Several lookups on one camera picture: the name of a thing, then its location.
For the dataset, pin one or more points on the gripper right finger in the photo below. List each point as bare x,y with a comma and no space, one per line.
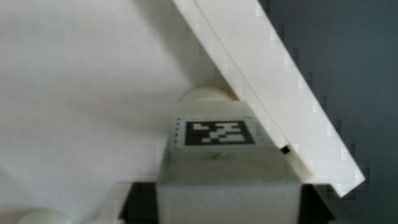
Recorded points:
315,213

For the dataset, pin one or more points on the white leg with tag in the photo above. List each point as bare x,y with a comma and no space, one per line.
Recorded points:
226,182

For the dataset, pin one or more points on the white square tabletop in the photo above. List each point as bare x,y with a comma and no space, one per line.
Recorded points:
102,59

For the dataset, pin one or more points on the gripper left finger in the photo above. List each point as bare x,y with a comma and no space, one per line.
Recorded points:
139,212

